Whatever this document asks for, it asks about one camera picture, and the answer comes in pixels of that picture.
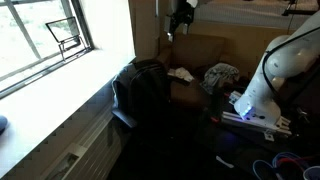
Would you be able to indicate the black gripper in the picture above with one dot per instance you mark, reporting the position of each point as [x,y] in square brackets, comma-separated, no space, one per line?
[182,13]

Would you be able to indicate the black tripod stand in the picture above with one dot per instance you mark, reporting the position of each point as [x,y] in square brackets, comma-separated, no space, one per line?
[300,12]

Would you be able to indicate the black office chair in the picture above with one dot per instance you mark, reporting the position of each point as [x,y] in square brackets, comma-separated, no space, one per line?
[150,86]

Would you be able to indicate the white radiator heater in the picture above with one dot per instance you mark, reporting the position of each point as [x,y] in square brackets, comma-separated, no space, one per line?
[96,150]

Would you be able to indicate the brown leather couch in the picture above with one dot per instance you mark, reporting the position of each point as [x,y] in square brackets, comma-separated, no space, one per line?
[196,46]

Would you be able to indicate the white bed mattress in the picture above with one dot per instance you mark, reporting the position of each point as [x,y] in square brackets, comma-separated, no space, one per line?
[240,13]

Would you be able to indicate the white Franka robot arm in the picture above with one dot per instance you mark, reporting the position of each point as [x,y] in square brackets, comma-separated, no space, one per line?
[260,96]

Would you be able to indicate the crumpled grey cloth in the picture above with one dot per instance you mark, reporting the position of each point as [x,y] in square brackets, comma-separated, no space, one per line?
[220,73]

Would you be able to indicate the black red-tipped clamp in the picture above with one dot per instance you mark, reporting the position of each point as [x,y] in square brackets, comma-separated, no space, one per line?
[227,95]
[215,119]

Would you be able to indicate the crumpled white cloth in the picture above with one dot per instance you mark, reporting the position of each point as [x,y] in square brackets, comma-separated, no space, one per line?
[182,73]

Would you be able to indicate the dark grey jacket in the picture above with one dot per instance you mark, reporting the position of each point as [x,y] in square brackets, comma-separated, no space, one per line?
[121,83]

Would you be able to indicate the dark window frame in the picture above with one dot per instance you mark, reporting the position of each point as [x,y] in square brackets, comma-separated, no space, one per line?
[80,20]

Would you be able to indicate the aluminium robot base mount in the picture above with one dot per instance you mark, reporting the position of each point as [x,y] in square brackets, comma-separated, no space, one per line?
[246,121]

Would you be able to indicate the black framed glass stand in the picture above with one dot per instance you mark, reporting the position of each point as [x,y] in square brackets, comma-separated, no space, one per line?
[63,30]

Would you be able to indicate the white tape strip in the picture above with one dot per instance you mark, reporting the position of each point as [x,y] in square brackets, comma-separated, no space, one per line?
[224,162]

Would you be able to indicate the black robot table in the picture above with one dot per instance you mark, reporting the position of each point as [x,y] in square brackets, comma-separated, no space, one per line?
[226,143]

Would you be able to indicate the white plastic cup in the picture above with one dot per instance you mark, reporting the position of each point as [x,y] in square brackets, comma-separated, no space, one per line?
[306,171]

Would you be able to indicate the small white box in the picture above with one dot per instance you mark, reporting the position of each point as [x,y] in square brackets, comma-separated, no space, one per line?
[235,97]

